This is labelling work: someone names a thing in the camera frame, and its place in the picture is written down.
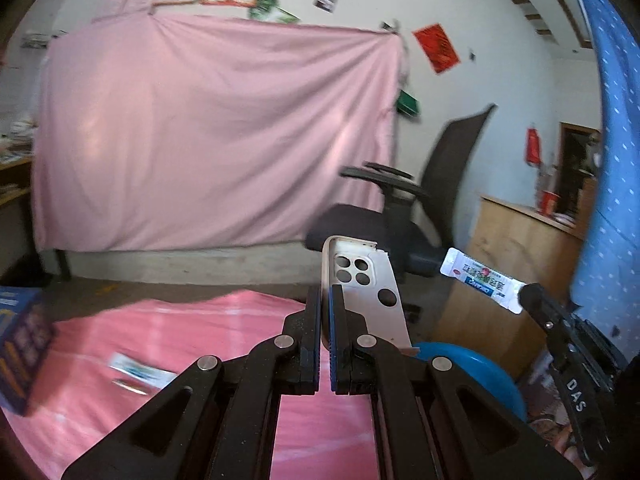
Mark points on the white blue sachet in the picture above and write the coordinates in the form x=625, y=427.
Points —
x=142, y=371
x=480, y=280

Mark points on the red hanging charm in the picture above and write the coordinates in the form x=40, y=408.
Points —
x=533, y=147

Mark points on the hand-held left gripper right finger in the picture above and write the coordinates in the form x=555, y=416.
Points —
x=334, y=360

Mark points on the small dark wall photo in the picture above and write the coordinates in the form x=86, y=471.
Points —
x=326, y=0

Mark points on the beige phone case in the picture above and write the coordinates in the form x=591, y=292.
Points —
x=365, y=285

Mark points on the black office chair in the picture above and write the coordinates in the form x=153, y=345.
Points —
x=440, y=180

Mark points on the wooden cabinet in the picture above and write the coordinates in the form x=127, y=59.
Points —
x=505, y=240

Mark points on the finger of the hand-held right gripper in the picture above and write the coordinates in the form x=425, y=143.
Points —
x=537, y=302

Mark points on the green paper leaflets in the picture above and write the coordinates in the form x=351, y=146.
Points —
x=272, y=11

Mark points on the small silver wrapper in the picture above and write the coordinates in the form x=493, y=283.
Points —
x=130, y=386

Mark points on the wooden shelf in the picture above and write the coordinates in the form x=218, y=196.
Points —
x=12, y=180

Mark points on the blue printed box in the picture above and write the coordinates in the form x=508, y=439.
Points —
x=22, y=350

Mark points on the blue plastic basin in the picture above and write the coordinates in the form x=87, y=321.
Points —
x=475, y=375

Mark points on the red paper cup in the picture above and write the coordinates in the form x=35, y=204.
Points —
x=547, y=202

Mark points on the blue dotted curtain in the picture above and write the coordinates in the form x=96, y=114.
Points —
x=615, y=135

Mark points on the wooden door frame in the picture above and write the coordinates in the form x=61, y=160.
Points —
x=575, y=160

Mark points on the green box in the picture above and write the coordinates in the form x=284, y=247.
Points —
x=407, y=102

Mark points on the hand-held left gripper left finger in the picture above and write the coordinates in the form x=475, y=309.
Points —
x=315, y=360

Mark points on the red diamond wall poster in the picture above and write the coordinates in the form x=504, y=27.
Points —
x=437, y=47

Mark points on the pink hanging sheet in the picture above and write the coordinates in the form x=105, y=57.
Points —
x=200, y=135

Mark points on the pink checked tablecloth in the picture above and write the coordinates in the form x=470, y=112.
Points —
x=150, y=325

